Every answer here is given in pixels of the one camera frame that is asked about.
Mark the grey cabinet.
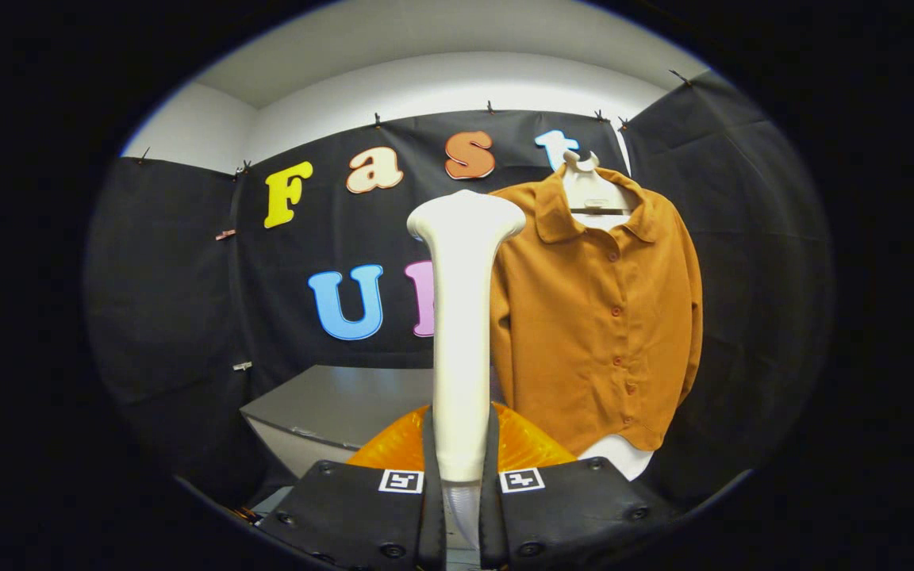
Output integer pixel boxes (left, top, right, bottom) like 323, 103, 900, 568
240, 365, 505, 481

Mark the orange button-up shirt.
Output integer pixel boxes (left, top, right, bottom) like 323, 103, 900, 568
489, 165, 704, 457

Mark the white mannequin torso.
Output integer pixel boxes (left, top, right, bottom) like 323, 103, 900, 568
562, 151, 655, 481

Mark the white garment steamer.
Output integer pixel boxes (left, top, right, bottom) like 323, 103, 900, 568
407, 190, 527, 548

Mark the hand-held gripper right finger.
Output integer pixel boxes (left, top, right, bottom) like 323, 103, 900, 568
479, 403, 664, 571

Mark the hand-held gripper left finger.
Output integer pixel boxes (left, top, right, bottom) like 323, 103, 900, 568
257, 403, 447, 571

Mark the black backdrop cloth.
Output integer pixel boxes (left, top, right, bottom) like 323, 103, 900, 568
84, 71, 835, 508

